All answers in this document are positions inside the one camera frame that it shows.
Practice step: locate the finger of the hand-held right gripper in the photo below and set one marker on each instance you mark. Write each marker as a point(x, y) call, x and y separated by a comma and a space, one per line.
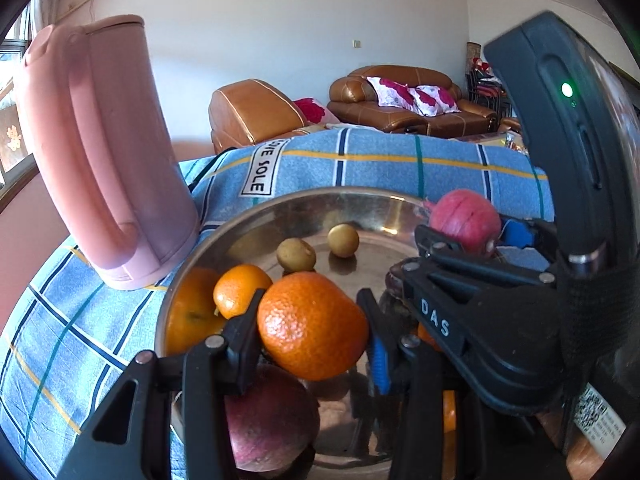
point(450, 300)
point(517, 235)

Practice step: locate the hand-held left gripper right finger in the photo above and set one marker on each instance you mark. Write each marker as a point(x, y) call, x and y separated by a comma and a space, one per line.
point(381, 367)

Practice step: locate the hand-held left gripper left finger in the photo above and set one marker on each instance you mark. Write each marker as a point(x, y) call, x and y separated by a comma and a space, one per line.
point(240, 355)

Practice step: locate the pink red onion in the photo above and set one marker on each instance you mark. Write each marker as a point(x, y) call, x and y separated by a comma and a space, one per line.
point(462, 220)

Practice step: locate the large orange mandarin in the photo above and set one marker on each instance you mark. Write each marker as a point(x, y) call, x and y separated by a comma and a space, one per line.
point(310, 325)
point(192, 310)

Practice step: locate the dark red onion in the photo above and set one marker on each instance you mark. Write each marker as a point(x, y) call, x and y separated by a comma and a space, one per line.
point(272, 425)

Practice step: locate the stainless steel bowl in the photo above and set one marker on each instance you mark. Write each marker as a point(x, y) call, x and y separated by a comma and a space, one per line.
point(382, 237)

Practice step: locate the tan longan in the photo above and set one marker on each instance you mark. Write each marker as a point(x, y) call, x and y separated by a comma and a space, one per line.
point(343, 240)
point(296, 255)

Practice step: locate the pile of snacks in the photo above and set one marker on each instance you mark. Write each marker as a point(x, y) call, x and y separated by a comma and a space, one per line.
point(515, 142)

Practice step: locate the coffee table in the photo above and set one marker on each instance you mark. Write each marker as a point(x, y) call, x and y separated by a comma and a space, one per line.
point(480, 136)

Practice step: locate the stacked dark chairs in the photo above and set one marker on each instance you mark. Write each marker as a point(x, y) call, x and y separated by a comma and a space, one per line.
point(485, 90)

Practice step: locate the tall brown vase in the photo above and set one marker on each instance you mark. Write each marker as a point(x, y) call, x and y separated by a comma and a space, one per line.
point(472, 52)

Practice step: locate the white red floral pillow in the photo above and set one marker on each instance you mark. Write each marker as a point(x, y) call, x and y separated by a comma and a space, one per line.
point(435, 100)
point(390, 91)

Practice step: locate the blue plaid blanket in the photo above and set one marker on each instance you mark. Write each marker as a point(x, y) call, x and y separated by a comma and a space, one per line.
point(375, 165)

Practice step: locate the pink electric kettle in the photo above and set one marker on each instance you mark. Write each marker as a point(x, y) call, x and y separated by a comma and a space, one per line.
point(100, 160)

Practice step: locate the tan leather armchair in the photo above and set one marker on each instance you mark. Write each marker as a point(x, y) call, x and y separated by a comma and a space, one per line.
point(245, 115)

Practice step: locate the window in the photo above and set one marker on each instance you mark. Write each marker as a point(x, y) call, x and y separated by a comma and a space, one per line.
point(12, 135)

